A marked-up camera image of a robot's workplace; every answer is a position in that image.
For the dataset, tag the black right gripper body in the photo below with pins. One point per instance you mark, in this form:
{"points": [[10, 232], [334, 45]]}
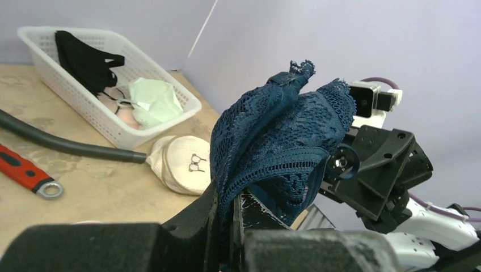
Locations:
{"points": [[372, 172]]}

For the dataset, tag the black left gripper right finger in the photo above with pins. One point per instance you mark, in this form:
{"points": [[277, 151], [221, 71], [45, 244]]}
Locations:
{"points": [[262, 242]]}

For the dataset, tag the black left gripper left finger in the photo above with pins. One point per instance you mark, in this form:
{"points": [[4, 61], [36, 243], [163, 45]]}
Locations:
{"points": [[186, 242]]}

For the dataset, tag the dark blue bra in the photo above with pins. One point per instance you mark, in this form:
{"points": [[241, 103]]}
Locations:
{"points": [[276, 140]]}

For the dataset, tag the pale green bra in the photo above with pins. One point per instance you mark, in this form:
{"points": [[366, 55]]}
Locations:
{"points": [[154, 102]]}

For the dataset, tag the black bra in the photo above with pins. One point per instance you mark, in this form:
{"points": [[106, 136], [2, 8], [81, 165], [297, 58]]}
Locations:
{"points": [[91, 67]]}

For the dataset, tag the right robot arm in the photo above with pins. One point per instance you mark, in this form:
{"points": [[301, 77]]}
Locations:
{"points": [[436, 238]]}

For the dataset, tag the pink bra in basket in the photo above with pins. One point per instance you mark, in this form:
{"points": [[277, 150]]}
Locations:
{"points": [[115, 99]]}

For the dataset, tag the white plastic basket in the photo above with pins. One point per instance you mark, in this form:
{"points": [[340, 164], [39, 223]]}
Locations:
{"points": [[42, 45]]}

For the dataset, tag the red-handled adjustable wrench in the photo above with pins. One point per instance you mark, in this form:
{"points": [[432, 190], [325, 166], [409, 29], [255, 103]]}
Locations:
{"points": [[28, 175]]}

